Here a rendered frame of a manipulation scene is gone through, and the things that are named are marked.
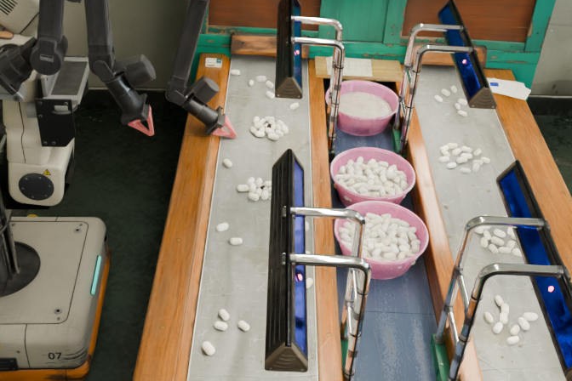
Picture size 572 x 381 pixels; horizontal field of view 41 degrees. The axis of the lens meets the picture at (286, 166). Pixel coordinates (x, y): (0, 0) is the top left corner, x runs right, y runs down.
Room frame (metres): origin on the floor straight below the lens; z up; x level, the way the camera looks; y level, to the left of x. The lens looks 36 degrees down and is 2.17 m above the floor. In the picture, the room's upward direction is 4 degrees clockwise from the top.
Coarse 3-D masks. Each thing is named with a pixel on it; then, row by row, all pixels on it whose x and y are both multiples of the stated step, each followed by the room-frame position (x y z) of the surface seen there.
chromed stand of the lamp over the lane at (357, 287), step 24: (312, 216) 1.28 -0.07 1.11; (336, 216) 1.28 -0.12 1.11; (360, 216) 1.29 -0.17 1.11; (360, 240) 1.28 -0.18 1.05; (312, 264) 1.12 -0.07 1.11; (336, 264) 1.13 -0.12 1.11; (360, 264) 1.13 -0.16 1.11; (360, 288) 1.13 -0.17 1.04; (360, 312) 1.12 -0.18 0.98; (360, 336) 1.13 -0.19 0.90
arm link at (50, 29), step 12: (48, 0) 1.67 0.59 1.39; (60, 0) 1.68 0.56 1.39; (48, 12) 1.67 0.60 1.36; (60, 12) 1.68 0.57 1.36; (48, 24) 1.67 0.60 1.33; (60, 24) 1.68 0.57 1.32; (48, 36) 1.66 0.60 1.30; (60, 36) 1.68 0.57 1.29; (36, 48) 1.65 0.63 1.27; (48, 48) 1.65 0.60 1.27; (36, 60) 1.64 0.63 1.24; (48, 60) 1.65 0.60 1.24; (60, 60) 1.65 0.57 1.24; (48, 72) 1.65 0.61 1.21
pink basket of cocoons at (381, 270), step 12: (360, 204) 1.76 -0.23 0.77; (372, 204) 1.77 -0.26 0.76; (384, 204) 1.77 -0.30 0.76; (396, 204) 1.77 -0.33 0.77; (396, 216) 1.75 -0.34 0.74; (336, 228) 1.65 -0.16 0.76; (420, 228) 1.68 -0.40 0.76; (420, 240) 1.65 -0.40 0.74; (348, 252) 1.55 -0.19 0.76; (420, 252) 1.57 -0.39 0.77; (372, 264) 1.53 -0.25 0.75; (384, 264) 1.52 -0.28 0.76; (396, 264) 1.53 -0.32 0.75; (408, 264) 1.55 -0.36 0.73; (372, 276) 1.54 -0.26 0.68; (384, 276) 1.54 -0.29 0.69; (396, 276) 1.56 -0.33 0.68
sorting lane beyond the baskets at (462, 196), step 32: (416, 96) 2.46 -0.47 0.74; (448, 96) 2.48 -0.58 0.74; (448, 128) 2.25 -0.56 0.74; (480, 128) 2.27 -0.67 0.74; (512, 160) 2.09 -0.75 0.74; (448, 192) 1.88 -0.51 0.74; (480, 192) 1.89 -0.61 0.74; (448, 224) 1.73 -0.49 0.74; (480, 256) 1.60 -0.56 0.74; (512, 256) 1.61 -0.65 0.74; (512, 288) 1.48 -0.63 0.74; (480, 320) 1.36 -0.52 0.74; (512, 320) 1.36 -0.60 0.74; (544, 320) 1.37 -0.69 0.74; (480, 352) 1.25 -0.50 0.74; (512, 352) 1.26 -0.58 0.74; (544, 352) 1.26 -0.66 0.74
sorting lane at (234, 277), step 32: (256, 64) 2.62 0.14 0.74; (256, 96) 2.38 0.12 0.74; (224, 128) 2.15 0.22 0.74; (256, 128) 2.17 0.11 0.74; (288, 128) 2.18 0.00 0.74; (256, 160) 1.98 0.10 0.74; (224, 192) 1.80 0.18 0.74; (256, 224) 1.67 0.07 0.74; (224, 256) 1.52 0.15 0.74; (256, 256) 1.53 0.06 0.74; (224, 288) 1.40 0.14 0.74; (256, 288) 1.41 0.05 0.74; (224, 320) 1.30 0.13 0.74; (256, 320) 1.30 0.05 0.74; (192, 352) 1.19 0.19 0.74; (224, 352) 1.19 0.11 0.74; (256, 352) 1.20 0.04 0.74
